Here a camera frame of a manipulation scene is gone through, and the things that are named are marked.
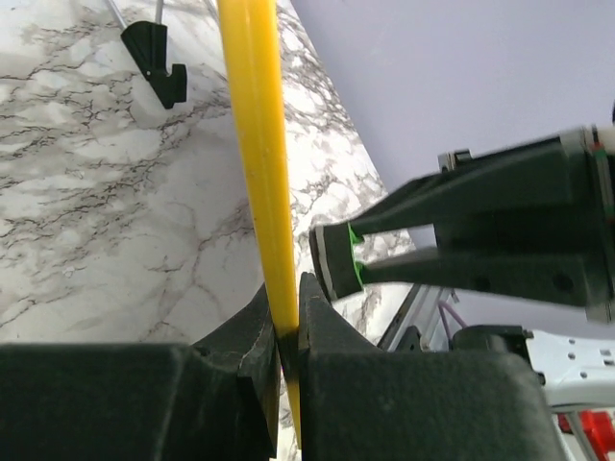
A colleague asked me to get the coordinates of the black wire whiteboard stand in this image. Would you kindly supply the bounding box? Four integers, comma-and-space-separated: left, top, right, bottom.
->
106, 0, 187, 109

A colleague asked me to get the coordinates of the yellow framed whiteboard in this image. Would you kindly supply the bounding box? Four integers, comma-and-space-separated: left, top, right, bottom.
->
218, 1, 301, 429

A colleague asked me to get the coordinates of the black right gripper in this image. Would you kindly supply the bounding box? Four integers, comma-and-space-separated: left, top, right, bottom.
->
350, 127, 614, 323

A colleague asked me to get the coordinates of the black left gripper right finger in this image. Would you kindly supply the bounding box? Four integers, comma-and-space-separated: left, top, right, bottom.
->
299, 273, 565, 461

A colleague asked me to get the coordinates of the green whiteboard eraser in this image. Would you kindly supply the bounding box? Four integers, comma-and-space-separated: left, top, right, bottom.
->
308, 223, 363, 302

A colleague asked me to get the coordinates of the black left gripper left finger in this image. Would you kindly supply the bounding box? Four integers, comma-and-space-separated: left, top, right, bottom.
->
1, 290, 280, 460

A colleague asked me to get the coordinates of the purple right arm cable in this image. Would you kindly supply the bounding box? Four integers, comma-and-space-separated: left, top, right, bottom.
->
437, 300, 465, 345

